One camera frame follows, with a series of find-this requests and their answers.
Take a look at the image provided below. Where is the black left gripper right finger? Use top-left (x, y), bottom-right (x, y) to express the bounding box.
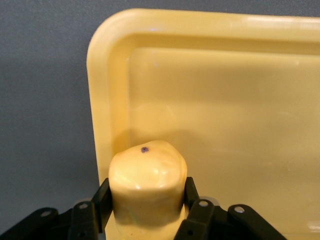
top-left (174, 176), bottom-right (320, 240)

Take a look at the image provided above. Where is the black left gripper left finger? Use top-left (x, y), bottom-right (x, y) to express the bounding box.
top-left (0, 176), bottom-right (111, 240)

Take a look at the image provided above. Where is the yellow potato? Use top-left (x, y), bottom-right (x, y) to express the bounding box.
top-left (107, 139), bottom-right (188, 240)

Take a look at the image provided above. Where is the yellow plastic tray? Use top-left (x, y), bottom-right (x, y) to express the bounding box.
top-left (86, 7), bottom-right (320, 240)

